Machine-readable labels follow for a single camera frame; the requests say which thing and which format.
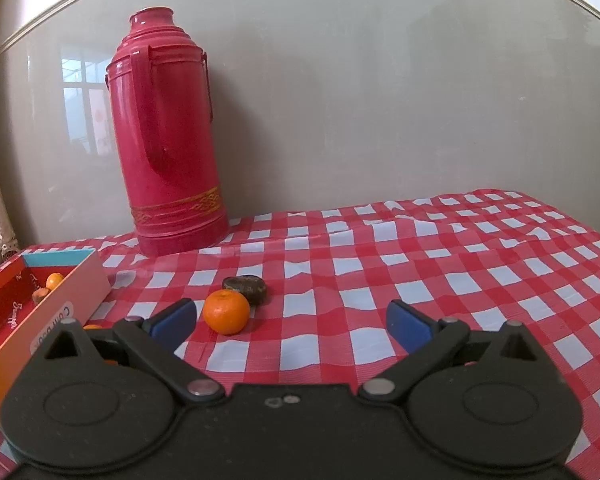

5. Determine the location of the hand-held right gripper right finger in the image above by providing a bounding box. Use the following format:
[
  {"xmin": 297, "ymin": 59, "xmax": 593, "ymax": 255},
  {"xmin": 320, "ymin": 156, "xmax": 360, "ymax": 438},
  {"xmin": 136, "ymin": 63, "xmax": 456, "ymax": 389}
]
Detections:
[{"xmin": 357, "ymin": 299, "xmax": 556, "ymax": 406}]

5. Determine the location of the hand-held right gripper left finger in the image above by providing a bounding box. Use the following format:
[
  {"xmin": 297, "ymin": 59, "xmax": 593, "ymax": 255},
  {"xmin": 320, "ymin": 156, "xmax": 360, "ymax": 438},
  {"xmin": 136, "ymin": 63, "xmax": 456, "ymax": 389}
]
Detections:
[{"xmin": 30, "ymin": 298, "xmax": 227, "ymax": 406}]

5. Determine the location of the orange and red cardboard box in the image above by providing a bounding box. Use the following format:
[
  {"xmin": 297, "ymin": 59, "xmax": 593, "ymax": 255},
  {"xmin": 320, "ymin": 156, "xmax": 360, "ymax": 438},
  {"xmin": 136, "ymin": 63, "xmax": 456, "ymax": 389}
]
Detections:
[{"xmin": 0, "ymin": 249, "xmax": 112, "ymax": 423}]

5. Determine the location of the red checked tablecloth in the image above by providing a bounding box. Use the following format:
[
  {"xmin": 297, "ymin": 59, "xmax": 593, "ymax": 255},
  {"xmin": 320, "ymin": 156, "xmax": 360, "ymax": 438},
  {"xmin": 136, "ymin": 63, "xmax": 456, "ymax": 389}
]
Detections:
[{"xmin": 0, "ymin": 190, "xmax": 600, "ymax": 480}]

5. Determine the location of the dark brown chestnut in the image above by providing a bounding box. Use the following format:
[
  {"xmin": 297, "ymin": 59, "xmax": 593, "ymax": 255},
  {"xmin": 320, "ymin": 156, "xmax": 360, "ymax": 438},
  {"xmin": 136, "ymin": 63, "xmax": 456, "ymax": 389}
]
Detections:
[{"xmin": 222, "ymin": 275, "xmax": 268, "ymax": 306}]

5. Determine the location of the red thermos flask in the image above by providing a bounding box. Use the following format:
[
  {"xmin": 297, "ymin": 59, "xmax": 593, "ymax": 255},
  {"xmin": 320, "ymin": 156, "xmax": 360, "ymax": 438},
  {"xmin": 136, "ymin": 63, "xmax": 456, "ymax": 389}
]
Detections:
[{"xmin": 104, "ymin": 6, "xmax": 230, "ymax": 257}]

